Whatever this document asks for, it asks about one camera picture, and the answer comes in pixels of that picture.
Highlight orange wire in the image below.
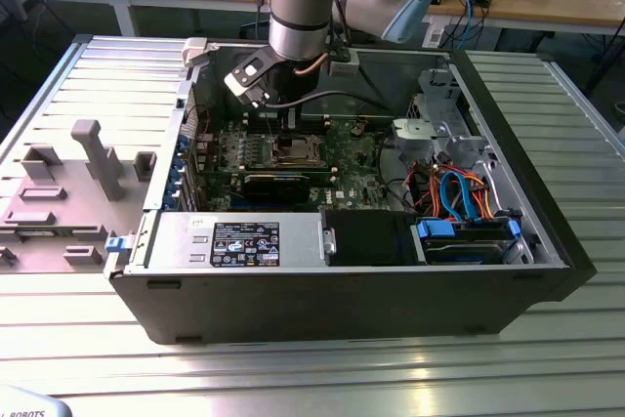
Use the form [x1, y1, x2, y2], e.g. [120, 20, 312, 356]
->
[466, 171, 495, 219]

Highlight hard disk in blue carrier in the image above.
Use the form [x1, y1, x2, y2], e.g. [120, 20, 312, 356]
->
[413, 219, 522, 267]

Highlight black graphics card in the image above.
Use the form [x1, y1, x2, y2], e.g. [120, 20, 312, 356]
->
[200, 164, 334, 204]

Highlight black camera cable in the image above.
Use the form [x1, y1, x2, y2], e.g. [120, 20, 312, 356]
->
[266, 88, 392, 111]

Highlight black drive bay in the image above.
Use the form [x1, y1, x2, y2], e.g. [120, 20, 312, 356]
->
[320, 209, 417, 268]

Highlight blue case latch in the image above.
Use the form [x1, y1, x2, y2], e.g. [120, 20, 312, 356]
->
[104, 235, 132, 256]

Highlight white tag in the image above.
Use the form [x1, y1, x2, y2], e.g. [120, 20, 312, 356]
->
[422, 23, 446, 50]

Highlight red wire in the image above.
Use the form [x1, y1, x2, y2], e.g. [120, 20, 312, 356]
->
[408, 164, 443, 211]

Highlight CPU socket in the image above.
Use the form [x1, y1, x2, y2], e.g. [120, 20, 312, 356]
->
[266, 132, 327, 167]

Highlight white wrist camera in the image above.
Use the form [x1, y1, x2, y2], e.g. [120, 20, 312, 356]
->
[224, 45, 282, 108]

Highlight light blue wire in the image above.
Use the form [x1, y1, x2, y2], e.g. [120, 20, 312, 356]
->
[438, 168, 464, 222]

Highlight grey power supply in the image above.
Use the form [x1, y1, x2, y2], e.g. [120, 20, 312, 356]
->
[146, 211, 324, 272]

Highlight beige case latch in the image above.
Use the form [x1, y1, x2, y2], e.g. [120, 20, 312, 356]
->
[181, 37, 220, 67]

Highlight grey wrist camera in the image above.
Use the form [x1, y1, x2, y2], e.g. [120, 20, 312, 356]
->
[327, 48, 361, 78]

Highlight blue cable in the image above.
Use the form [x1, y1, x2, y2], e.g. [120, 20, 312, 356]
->
[462, 0, 479, 50]

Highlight green motherboard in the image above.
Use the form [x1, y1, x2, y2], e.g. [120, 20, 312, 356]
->
[192, 116, 392, 213]

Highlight grey metal drive cage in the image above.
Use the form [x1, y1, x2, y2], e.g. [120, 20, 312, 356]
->
[392, 116, 492, 172]

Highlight grey parts rack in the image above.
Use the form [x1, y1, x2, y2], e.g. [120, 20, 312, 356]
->
[0, 118, 158, 275]

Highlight pale teach pendant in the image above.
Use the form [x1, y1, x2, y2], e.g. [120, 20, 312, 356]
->
[0, 384, 74, 417]

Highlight black PC case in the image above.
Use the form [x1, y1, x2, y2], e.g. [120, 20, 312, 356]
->
[104, 34, 598, 346]

